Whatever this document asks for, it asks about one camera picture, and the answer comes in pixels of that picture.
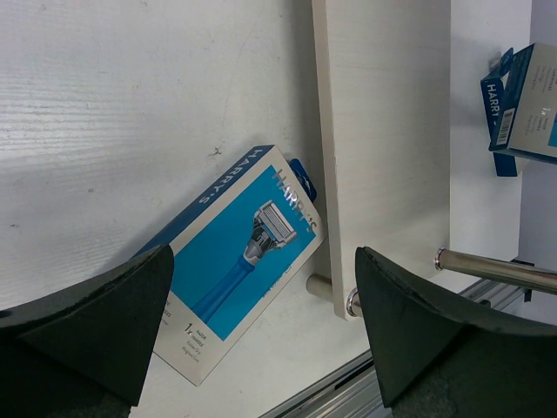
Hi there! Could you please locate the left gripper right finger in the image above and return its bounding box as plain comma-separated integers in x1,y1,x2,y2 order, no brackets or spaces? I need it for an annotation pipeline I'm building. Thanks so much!
354,246,557,418

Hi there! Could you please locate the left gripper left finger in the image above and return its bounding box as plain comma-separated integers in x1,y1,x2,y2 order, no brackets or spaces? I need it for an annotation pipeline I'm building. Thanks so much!
1,245,174,417

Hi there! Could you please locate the blue Harry's box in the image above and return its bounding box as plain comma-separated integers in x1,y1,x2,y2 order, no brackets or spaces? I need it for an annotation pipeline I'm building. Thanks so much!
480,43,556,178
148,145,327,385

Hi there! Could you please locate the white two-tier shelf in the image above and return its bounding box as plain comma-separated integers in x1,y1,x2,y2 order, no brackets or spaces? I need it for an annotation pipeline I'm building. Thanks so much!
312,1,532,321

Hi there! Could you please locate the aluminium mounting rail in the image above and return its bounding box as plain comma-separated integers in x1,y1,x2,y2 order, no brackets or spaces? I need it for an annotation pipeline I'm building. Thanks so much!
260,259,536,418

